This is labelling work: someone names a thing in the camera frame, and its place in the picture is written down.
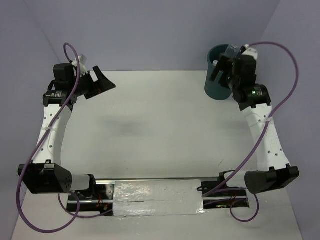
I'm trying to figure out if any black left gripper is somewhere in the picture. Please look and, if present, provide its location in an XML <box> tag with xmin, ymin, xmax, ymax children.
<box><xmin>71</xmin><ymin>66</ymin><xmax>117</xmax><ymax>100</ymax></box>

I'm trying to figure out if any clear bottle blue white label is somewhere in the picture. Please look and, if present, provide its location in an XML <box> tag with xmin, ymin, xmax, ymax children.
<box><xmin>222</xmin><ymin>44</ymin><xmax>243</xmax><ymax>59</ymax></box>

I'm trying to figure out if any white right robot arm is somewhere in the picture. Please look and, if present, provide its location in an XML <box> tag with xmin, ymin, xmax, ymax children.
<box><xmin>212</xmin><ymin>44</ymin><xmax>300</xmax><ymax>196</ymax></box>

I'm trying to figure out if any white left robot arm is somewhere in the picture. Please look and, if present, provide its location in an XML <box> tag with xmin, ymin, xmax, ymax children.
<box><xmin>22</xmin><ymin>54</ymin><xmax>116</xmax><ymax>200</ymax></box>

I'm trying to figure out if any dark green plastic bin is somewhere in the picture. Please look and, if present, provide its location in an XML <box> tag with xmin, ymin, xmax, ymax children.
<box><xmin>204</xmin><ymin>44</ymin><xmax>232</xmax><ymax>101</ymax></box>

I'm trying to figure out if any metal base rail with tape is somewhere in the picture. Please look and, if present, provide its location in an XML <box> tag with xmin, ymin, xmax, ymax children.
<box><xmin>66</xmin><ymin>177</ymin><xmax>249</xmax><ymax>218</ymax></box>

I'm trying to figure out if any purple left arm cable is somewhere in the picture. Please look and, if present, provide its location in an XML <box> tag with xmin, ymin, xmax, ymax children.
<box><xmin>16</xmin><ymin>42</ymin><xmax>115</xmax><ymax>233</ymax></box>

